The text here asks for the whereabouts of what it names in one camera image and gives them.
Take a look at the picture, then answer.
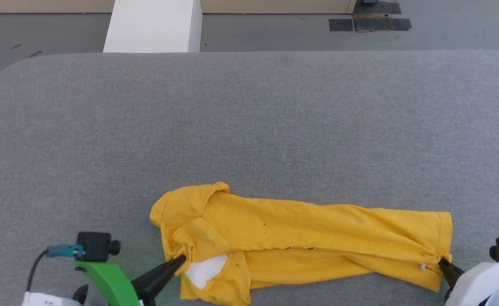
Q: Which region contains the teal camera cable connector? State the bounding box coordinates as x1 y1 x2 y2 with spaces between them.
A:
46 244 84 259

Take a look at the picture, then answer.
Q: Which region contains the large dark floor mat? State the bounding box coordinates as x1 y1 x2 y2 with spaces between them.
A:
353 14 412 33

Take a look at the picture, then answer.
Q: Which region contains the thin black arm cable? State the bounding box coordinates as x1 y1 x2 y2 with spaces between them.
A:
26 250 49 294

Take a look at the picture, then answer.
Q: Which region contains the yellow t-shirt garment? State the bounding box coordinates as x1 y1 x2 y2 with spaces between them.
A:
150 182 453 306

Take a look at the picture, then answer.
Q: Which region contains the medium dark floor mat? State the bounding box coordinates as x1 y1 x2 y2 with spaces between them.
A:
353 2 402 15

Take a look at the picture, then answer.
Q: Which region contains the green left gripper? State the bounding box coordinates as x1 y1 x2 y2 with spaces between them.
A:
74 254 187 306

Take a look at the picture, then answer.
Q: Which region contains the white rectangular block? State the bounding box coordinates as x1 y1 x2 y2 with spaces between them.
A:
103 0 203 53

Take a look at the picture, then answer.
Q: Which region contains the small black floor mat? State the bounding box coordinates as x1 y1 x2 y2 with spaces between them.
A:
329 19 354 32

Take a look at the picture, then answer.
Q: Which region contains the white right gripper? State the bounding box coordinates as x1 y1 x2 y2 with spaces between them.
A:
438 257 499 306

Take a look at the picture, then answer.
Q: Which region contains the wire grid panel wooden frame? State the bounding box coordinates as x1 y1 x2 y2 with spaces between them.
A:
0 0 357 14

